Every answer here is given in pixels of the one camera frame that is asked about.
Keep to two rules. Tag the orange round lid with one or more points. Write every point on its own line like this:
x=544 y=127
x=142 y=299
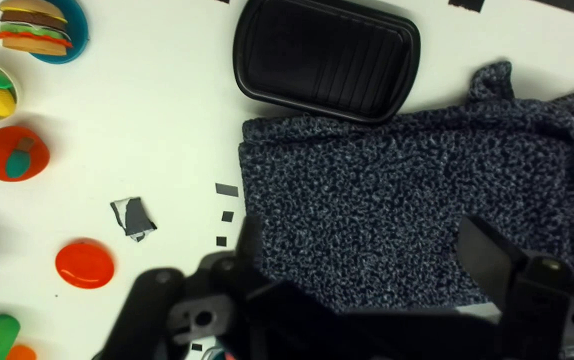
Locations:
x=84 y=263

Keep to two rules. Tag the crumpled grey tape piece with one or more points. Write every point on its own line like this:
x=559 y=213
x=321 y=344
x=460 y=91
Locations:
x=135 y=219

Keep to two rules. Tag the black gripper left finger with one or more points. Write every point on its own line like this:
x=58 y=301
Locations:
x=249 y=250

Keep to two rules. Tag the felt toy burger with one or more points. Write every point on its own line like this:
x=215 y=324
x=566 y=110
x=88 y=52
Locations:
x=32 y=26

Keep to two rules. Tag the dark blue knit blanket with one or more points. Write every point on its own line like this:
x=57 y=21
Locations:
x=399 y=200

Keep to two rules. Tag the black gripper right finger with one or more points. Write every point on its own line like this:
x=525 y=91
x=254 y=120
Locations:
x=488 y=263

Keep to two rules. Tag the black plastic food tray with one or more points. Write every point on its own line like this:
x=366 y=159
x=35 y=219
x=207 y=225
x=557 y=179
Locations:
x=326 y=60

